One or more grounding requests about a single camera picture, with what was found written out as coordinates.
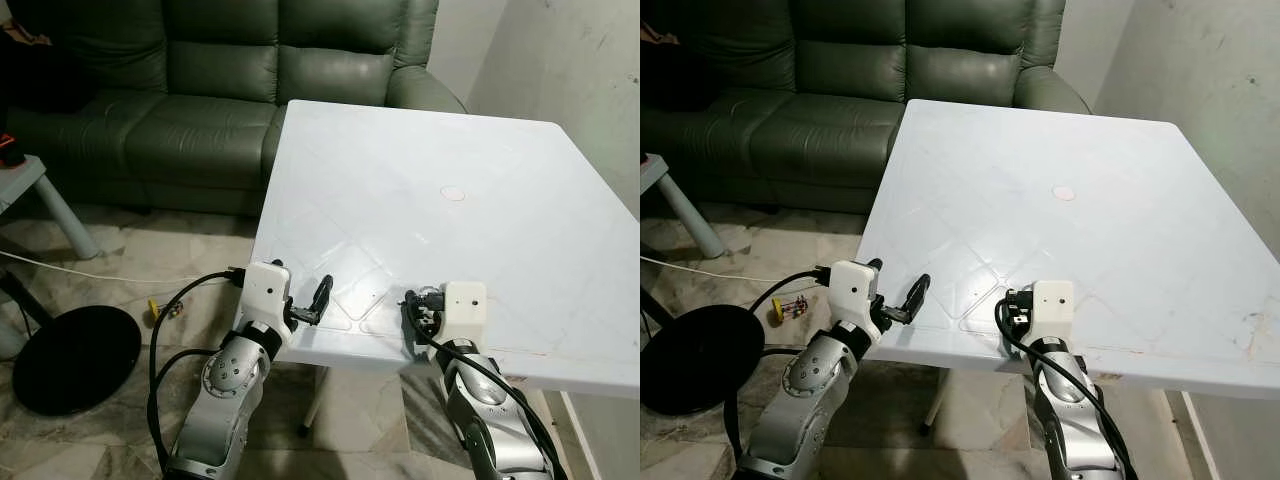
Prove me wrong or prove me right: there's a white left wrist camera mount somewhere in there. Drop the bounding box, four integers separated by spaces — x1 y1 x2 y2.
827 259 882 351
238 260 294 347

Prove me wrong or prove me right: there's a green leather sofa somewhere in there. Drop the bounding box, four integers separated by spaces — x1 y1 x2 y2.
640 0 1094 214
0 0 469 217

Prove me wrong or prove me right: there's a white floor cable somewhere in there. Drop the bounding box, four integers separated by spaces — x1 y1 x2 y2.
0 250 237 287
640 255 801 287

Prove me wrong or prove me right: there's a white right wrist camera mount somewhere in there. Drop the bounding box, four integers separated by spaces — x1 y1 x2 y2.
438 281 489 342
1029 280 1076 340

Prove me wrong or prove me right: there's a black bag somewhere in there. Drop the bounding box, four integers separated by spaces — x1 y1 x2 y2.
640 20 723 113
0 20 103 117

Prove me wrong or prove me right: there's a white plastic table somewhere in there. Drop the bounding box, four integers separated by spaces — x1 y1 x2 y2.
245 99 641 480
855 97 1280 480

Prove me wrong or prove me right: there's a small grey side table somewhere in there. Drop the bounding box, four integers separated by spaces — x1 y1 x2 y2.
0 154 102 261
640 152 727 260

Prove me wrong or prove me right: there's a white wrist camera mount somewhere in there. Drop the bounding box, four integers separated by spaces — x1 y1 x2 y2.
1029 280 1076 340
238 260 294 347
827 259 882 351
438 281 489 342

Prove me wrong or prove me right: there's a black round stand base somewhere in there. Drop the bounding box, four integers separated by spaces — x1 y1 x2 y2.
640 303 767 417
12 305 143 418

